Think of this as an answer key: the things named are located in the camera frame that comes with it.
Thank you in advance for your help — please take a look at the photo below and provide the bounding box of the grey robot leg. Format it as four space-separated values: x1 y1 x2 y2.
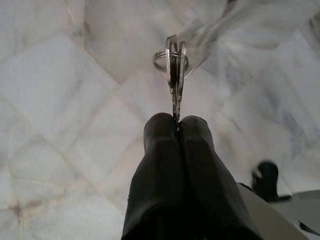
234 182 320 240

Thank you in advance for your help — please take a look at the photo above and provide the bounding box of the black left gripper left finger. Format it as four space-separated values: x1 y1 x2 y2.
121 112 187 240

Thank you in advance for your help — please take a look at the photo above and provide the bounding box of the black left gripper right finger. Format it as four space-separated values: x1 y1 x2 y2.
178 115 263 240

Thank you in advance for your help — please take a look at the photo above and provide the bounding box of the silver key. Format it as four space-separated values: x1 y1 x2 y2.
175 40 188 121
164 35 180 125

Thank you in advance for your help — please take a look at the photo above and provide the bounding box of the silver key ring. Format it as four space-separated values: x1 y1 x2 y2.
152 49 191 74

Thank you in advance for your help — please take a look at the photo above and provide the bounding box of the clear plastic key tag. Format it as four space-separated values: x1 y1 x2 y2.
174 14 238 79

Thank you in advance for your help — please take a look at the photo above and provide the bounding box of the black robot foot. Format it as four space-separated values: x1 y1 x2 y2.
251 161 292 204

